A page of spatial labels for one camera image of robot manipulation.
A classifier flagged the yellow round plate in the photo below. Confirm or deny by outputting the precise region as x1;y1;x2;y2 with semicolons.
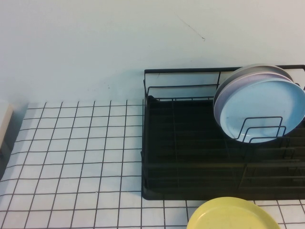
186;197;282;229

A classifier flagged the lilac round plate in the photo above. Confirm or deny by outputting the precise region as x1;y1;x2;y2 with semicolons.
213;73;296;125

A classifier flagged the light blue round plate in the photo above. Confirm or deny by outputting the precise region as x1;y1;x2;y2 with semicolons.
218;78;305;144

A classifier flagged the grey round plate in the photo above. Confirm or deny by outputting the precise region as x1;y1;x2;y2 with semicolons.
213;63;293;105

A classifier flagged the black drain tray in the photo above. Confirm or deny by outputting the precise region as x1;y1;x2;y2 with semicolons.
142;95;305;201

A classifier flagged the white black-grid tablecloth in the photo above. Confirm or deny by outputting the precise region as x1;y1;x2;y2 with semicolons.
0;99;305;229

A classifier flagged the beige box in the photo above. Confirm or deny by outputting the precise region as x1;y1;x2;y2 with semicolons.
0;101;15;153

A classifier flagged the black wire dish rack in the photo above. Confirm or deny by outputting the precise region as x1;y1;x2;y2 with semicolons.
141;63;305;200

